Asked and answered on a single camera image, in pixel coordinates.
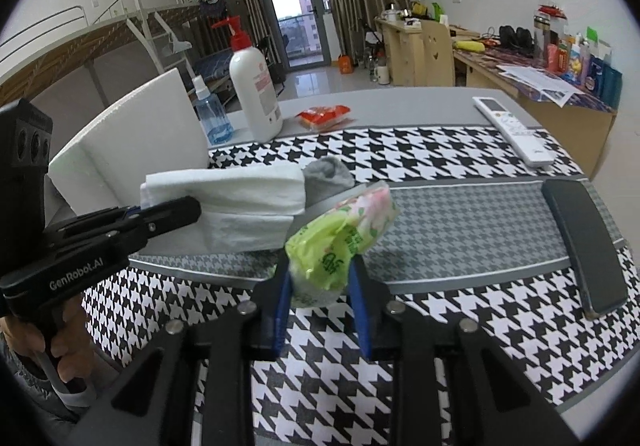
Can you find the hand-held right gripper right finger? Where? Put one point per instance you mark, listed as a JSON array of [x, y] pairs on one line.
[[361, 311]]

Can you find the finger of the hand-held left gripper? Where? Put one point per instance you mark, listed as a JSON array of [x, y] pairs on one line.
[[170, 216], [134, 212]]

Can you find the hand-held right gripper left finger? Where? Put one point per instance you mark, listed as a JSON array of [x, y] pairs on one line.
[[281, 311]]

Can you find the white towel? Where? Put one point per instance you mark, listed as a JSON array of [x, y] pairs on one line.
[[240, 206]]

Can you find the green tissue pack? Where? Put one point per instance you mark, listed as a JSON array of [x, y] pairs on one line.
[[340, 231]]

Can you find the white foam box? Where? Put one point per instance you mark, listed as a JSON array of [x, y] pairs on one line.
[[150, 125]]

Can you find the gray sock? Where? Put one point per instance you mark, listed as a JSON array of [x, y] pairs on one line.
[[330, 178]]

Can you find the person's left forearm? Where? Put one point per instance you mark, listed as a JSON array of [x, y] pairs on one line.
[[30, 391]]

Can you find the person's left hand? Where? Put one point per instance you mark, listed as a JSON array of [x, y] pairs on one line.
[[75, 341]]

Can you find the blue spray bottle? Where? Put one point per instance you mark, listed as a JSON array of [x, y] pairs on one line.
[[212, 118]]

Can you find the white lotion bottle red pump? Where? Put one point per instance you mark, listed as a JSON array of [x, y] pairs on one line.
[[255, 85]]

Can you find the white metal bunk bed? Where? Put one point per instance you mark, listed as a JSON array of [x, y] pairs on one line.
[[100, 33], [212, 63]]

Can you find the black white houndstooth mat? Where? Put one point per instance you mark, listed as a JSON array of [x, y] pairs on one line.
[[450, 150]]

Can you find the red snack packet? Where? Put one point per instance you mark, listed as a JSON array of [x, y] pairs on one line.
[[325, 117]]

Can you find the hanging dark clothes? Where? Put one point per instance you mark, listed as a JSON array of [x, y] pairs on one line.
[[212, 3]]

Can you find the orange container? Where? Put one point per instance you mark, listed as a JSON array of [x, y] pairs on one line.
[[346, 65]]

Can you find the black smartphone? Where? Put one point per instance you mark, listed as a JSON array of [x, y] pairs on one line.
[[585, 246]]

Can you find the white remote control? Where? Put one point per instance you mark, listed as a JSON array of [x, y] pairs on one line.
[[515, 130]]

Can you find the white mug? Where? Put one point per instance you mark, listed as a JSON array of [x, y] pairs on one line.
[[382, 74]]

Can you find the wooden chair smiley back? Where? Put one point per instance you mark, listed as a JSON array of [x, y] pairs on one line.
[[440, 60]]

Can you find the wooden desk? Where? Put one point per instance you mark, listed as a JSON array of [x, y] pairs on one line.
[[550, 125], [400, 50]]

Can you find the yellow object on desk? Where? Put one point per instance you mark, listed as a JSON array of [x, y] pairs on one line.
[[469, 46]]

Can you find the printed papers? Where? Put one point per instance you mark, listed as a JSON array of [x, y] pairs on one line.
[[540, 81]]

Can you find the steel pot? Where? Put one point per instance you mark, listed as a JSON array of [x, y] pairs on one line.
[[391, 13]]

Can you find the yellow bag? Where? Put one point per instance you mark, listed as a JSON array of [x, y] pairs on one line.
[[419, 8]]

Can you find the green bottle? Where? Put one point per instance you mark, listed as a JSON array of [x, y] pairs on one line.
[[436, 11]]

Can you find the black headphones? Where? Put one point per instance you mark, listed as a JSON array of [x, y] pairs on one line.
[[516, 40]]

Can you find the cluster of toiletry bottles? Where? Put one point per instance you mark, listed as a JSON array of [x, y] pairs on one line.
[[590, 70]]

